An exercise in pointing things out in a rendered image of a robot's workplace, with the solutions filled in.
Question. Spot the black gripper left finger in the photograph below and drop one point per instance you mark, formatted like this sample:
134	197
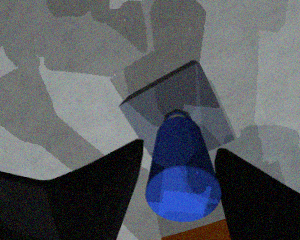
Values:
88	203

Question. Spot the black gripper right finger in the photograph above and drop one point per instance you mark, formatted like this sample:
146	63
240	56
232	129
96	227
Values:
256	206

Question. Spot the grey square block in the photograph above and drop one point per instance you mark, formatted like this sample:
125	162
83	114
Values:
184	90

